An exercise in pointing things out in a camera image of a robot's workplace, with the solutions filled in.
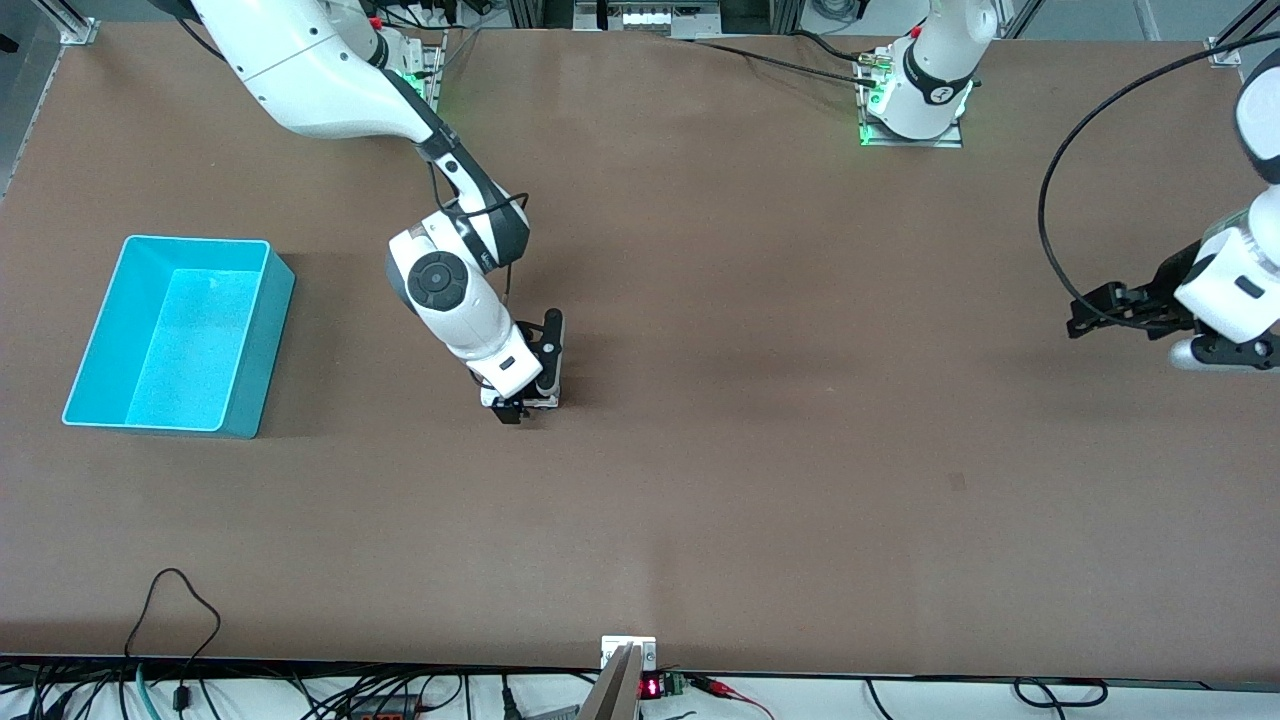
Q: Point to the aluminium frame corner bracket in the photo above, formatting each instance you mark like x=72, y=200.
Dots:
x=1222, y=50
x=75, y=35

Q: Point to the lit control box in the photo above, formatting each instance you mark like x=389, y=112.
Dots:
x=650, y=18

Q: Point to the white metal bracket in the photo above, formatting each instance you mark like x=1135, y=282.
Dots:
x=648, y=652

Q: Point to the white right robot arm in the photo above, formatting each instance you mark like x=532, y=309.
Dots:
x=300, y=70

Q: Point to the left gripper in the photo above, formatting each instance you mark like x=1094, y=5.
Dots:
x=1163, y=287

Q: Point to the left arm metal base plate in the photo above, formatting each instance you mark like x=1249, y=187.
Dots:
x=920, y=143

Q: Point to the black power strip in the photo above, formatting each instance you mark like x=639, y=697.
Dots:
x=385, y=708

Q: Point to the grey camera mount bar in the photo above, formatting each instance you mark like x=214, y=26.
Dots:
x=612, y=695

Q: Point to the red digit display module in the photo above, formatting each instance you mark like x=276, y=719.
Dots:
x=652, y=687

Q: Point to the turquoise plastic bin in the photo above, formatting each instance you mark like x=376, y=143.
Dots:
x=190, y=350

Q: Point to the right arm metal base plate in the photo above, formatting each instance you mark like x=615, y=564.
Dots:
x=436, y=60

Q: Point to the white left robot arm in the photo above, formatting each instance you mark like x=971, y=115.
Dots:
x=1235, y=285

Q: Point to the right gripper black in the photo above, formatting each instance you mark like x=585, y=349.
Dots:
x=511, y=411

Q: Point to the white jeep toy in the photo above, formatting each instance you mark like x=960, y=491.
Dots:
x=547, y=402

